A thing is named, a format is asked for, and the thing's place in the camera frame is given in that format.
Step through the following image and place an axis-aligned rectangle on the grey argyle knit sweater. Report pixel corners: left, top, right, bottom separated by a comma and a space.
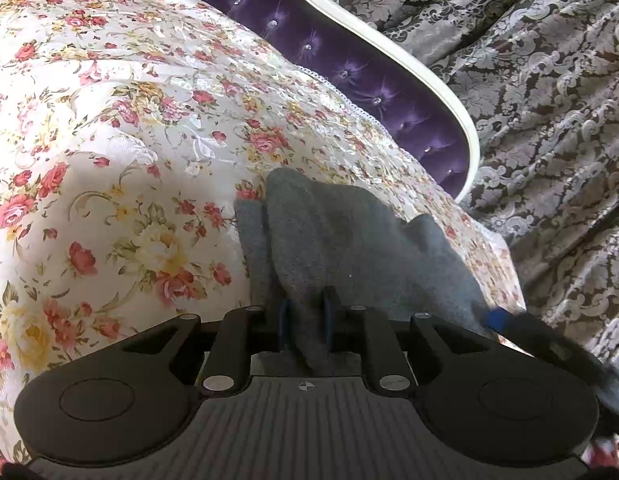
234, 169, 489, 377

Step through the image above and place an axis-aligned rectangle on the purple tufted white-framed headboard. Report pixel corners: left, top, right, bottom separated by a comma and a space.
202, 0, 480, 200

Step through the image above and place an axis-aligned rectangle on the floral bedspread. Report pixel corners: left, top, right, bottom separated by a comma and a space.
0, 0, 523, 467

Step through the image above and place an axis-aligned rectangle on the grey damask curtain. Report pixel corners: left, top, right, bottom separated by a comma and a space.
333, 0, 619, 361

